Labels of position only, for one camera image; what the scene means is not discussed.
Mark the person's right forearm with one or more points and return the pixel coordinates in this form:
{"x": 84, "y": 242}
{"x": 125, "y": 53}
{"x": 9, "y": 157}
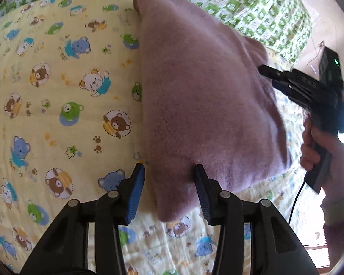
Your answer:
{"x": 338, "y": 206}

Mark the yellow bear print bedsheet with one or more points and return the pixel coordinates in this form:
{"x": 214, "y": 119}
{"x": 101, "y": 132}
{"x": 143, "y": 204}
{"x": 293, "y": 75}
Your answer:
{"x": 60, "y": 106}

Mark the green checkered quilt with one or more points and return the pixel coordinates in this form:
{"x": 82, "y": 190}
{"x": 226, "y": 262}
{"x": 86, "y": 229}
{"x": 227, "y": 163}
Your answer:
{"x": 246, "y": 8}

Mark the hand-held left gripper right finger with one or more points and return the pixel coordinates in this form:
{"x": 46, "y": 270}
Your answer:
{"x": 203, "y": 194}

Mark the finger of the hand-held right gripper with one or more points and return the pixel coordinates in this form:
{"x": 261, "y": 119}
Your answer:
{"x": 278, "y": 74}
{"x": 289, "y": 94}

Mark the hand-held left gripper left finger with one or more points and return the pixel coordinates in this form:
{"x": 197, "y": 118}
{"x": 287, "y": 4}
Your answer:
{"x": 134, "y": 194}

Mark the purple knit sweater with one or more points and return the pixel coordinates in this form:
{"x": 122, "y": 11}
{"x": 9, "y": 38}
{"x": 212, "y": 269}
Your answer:
{"x": 195, "y": 91}

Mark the person's right hand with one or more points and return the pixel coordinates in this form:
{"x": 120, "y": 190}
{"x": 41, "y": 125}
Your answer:
{"x": 306, "y": 154}

